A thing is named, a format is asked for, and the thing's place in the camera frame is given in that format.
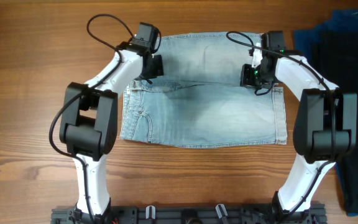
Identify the black aluminium mounting rail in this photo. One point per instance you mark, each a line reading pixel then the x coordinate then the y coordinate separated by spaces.
pixel 251 213

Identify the light blue denim shorts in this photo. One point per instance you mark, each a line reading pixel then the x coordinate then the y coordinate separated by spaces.
pixel 199 102

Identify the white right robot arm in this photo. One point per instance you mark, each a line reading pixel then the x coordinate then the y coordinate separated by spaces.
pixel 325 125

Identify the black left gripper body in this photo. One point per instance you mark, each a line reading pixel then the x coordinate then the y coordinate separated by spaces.
pixel 156 68

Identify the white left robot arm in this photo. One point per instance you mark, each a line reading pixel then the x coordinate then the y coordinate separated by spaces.
pixel 88 125

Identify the dark blue clothes pile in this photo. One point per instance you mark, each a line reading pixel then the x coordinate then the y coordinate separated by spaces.
pixel 332 49

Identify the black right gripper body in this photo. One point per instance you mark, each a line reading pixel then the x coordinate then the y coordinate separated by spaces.
pixel 253 78

